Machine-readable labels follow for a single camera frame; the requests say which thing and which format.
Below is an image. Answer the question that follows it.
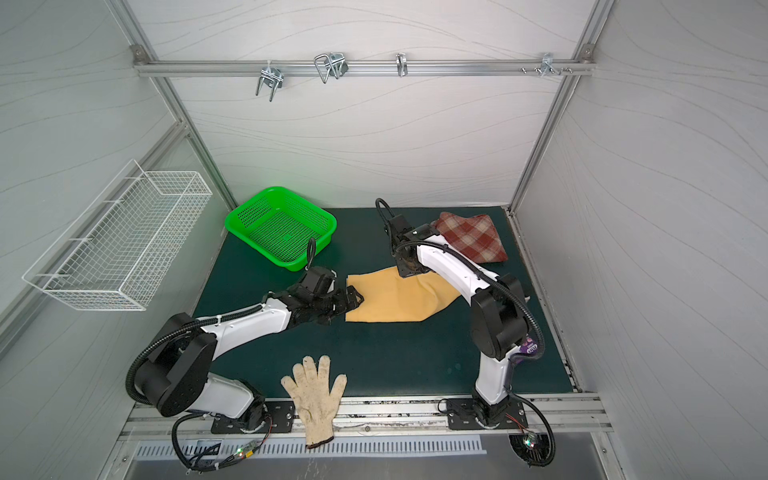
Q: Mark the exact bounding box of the right base cable bundle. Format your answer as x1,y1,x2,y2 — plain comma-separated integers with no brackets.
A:
507,393,558,468

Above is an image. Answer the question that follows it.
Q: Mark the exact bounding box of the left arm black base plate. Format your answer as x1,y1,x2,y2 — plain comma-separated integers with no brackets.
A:
211,400,295,435

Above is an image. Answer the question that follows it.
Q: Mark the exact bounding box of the left base cable bundle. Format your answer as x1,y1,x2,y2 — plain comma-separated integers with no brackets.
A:
170,411,275,473

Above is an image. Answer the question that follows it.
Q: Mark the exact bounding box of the base cable bundle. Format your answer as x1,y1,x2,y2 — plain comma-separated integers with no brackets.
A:
170,411,275,473
507,393,558,468

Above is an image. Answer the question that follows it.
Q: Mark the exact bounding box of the metal u-bolt hook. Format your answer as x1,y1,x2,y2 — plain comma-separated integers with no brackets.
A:
313,52,349,84
255,64,284,102

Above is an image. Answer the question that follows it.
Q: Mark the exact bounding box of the aluminium cross rail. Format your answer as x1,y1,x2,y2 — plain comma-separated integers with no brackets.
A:
134,57,597,78

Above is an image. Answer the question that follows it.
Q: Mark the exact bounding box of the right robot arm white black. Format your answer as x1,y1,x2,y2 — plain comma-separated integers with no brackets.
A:
375,198,546,427

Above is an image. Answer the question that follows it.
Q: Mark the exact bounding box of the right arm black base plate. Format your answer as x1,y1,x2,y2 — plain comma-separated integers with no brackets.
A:
437,397,528,431

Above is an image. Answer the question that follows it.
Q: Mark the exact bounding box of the green plastic basket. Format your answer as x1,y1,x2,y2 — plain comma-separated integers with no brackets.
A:
225,187,338,272

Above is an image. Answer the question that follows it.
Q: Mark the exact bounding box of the white wire basket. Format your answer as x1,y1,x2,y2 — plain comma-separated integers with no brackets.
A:
22,160,212,312

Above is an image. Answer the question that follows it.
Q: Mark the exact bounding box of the red plaid skirt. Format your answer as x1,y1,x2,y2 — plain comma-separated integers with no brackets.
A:
433,212,508,264

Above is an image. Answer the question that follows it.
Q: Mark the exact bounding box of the purple snack packet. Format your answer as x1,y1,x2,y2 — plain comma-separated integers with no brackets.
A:
510,336,540,365

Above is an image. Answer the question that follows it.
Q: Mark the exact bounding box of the yellow tan skirt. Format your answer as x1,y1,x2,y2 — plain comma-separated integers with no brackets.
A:
345,267,460,323

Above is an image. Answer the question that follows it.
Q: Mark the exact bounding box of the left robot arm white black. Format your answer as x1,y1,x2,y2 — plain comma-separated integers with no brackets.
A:
125,264,364,431

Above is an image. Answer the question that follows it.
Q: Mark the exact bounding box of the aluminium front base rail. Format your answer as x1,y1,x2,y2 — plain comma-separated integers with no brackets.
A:
118,393,613,441

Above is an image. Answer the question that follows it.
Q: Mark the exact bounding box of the white knit work glove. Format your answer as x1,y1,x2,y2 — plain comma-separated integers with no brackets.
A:
281,355,347,450

